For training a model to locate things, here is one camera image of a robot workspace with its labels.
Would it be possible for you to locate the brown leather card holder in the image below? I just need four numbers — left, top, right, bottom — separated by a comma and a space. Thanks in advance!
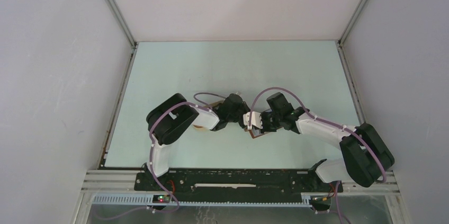
243, 109, 282, 139

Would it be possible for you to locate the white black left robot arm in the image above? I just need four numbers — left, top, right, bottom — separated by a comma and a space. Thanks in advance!
146, 93, 250, 191

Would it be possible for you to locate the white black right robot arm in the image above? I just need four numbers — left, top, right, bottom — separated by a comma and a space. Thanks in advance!
247, 92, 395, 191

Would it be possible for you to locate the beige plastic card tray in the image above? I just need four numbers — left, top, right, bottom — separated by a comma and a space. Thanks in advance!
192, 105, 220, 131

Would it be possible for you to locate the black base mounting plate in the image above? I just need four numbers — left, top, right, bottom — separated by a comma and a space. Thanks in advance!
134, 168, 343, 203

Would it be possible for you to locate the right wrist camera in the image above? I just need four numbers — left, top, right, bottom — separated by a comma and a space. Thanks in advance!
243, 111, 263, 130

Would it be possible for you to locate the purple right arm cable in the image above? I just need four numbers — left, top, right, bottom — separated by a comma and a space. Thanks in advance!
247, 87, 388, 224

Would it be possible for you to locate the aluminium frame rail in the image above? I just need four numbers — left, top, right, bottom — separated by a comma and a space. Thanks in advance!
82, 169, 400, 207

